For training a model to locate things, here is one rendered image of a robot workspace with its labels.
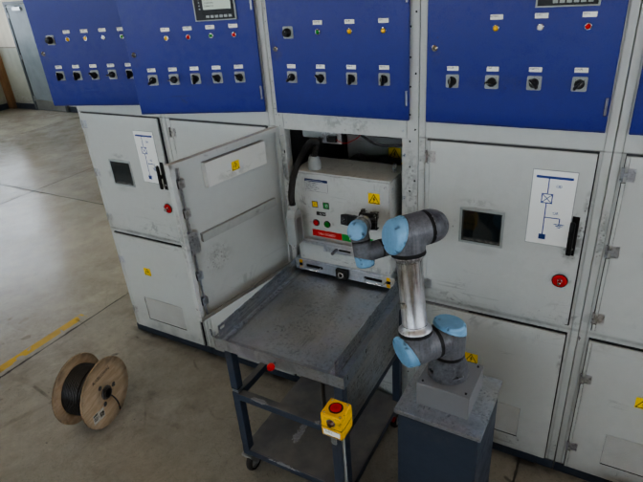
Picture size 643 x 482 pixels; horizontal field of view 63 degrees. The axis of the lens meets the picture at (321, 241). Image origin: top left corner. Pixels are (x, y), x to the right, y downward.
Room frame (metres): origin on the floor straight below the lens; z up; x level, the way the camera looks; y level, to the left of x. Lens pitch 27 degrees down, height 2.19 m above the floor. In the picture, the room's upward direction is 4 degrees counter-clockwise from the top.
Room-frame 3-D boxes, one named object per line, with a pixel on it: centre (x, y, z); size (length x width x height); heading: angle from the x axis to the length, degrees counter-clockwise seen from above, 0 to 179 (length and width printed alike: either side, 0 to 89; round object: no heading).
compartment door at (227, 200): (2.20, 0.38, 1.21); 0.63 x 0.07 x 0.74; 139
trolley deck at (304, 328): (1.95, 0.05, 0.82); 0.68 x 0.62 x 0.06; 149
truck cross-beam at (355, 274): (2.21, -0.10, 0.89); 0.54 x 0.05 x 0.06; 59
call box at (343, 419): (1.30, 0.00, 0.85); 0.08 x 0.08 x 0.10; 59
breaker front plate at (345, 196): (2.20, -0.10, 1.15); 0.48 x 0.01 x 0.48; 59
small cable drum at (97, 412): (2.29, 1.36, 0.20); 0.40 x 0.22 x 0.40; 163
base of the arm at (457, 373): (1.49, -0.43, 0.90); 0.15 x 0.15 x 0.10
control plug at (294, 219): (2.25, 0.12, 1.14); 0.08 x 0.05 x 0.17; 149
